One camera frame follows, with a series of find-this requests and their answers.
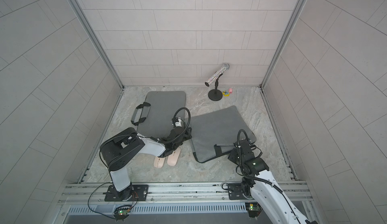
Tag pink computer mouse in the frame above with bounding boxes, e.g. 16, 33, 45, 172
167, 147, 181, 167
154, 157, 165, 169

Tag grey laptop bag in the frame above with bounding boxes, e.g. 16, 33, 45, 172
131, 91, 186, 138
190, 106, 257, 164

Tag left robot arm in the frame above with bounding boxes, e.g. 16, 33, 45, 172
100, 126, 192, 201

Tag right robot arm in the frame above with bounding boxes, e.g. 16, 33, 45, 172
228, 139, 317, 224

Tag black microphone stand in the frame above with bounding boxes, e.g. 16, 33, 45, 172
208, 74, 223, 101

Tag right circuit board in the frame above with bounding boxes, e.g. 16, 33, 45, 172
245, 202, 262, 219

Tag circuit board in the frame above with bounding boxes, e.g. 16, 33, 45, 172
245, 202, 262, 219
113, 205, 133, 222

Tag pink yellow toy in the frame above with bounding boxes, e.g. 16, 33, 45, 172
222, 88, 233, 97

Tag glitter microphone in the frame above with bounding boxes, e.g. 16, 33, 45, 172
205, 63, 230, 87

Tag left circuit board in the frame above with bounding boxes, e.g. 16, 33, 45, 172
113, 205, 133, 222

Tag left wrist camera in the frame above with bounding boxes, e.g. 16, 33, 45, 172
172, 117, 185, 128

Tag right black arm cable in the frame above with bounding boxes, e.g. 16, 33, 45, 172
235, 129, 300, 224

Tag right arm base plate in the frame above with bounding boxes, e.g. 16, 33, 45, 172
226, 182, 253, 200

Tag aluminium mounting rail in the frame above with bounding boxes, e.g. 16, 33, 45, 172
58, 181, 313, 205

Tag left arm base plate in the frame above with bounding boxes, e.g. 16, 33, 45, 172
103, 184, 149, 202

